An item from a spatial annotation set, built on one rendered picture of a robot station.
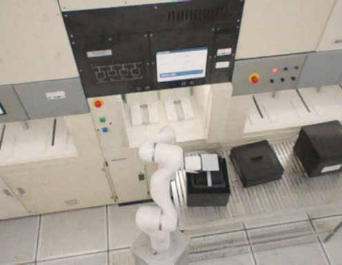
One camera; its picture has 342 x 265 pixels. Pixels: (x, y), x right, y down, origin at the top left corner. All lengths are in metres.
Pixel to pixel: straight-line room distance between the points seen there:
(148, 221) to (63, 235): 1.49
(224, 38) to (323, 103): 1.31
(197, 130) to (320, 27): 1.07
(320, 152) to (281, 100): 0.65
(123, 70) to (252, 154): 1.10
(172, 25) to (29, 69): 0.79
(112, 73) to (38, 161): 0.96
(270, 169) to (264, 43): 0.87
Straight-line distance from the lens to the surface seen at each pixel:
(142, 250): 2.11
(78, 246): 3.03
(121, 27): 1.69
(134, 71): 1.85
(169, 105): 2.57
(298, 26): 1.98
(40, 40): 1.76
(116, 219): 3.06
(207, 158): 2.03
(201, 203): 2.19
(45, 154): 2.51
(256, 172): 2.30
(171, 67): 1.87
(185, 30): 1.74
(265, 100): 2.76
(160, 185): 1.60
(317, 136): 2.42
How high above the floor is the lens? 2.74
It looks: 51 degrees down
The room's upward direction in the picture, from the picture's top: 1 degrees counter-clockwise
